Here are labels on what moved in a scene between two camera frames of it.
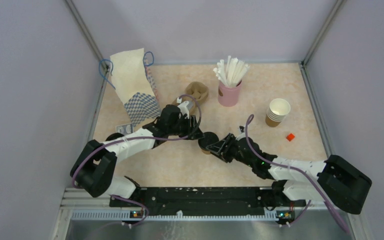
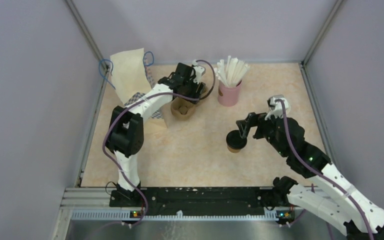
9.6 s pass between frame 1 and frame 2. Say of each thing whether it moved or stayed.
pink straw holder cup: stayed
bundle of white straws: stayed
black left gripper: moved
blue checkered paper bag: stayed
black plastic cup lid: moved
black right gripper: moved
